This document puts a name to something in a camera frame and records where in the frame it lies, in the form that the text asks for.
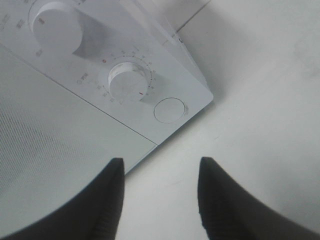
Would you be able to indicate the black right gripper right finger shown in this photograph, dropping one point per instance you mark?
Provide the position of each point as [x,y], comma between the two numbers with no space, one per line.
[229,212]

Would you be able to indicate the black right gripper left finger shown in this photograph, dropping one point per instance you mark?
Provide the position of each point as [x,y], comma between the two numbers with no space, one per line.
[93,214]

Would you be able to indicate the white microwave door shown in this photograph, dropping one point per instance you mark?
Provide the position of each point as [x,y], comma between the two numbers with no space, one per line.
[52,144]

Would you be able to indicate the white upper power knob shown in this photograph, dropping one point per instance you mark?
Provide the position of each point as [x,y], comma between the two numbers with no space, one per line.
[57,26]

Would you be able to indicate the white lower timer knob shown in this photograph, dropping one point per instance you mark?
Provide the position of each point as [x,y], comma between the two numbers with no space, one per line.
[128,81]

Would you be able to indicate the round white door button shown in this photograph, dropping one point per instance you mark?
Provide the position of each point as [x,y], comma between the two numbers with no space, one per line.
[169,110]

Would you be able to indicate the white microwave oven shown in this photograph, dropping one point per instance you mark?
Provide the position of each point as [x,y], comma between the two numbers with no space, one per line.
[115,31]

